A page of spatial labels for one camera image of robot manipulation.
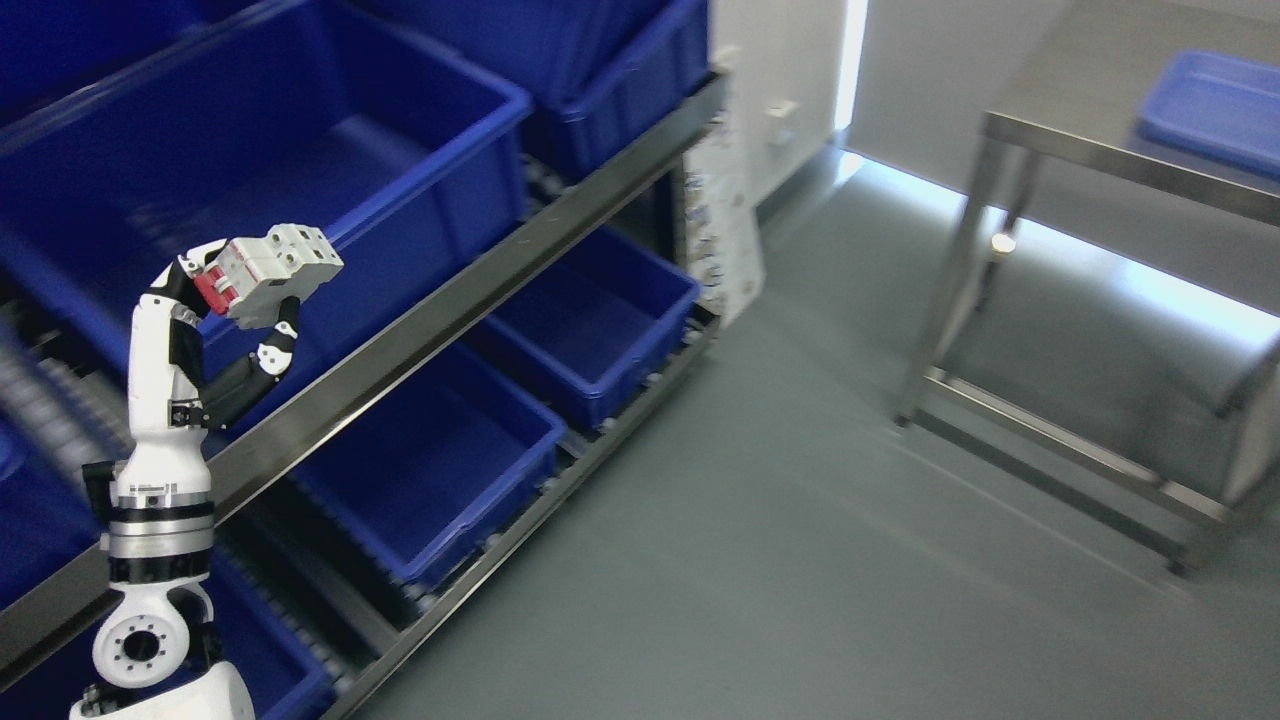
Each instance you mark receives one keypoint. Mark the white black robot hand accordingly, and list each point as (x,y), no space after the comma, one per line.
(170,404)

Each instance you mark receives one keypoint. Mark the grey red circuit breaker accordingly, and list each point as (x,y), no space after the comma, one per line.
(250,277)

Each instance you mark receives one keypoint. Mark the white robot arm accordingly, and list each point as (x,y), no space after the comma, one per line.
(158,653)

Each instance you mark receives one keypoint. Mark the metal shelf rack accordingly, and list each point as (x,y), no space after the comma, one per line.
(241,472)

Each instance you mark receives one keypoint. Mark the blue bin bottom left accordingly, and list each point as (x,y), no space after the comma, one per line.
(44,524)

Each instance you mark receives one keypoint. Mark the blue bin lower middle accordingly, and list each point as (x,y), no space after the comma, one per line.
(436,467)

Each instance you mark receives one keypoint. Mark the large blue bin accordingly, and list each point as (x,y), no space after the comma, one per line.
(310,112)

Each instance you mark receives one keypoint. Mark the blue bin lower right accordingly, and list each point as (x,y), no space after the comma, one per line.
(584,334)

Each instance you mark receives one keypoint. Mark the blue bin upper right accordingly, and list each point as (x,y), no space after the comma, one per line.
(600,73)

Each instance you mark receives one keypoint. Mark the white panel board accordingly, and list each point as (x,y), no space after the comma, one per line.
(723,250)

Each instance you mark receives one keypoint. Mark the stainless steel table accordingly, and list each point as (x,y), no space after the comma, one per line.
(1060,340)

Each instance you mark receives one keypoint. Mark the blue plastic tray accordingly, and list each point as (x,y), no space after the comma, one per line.
(1220,106)

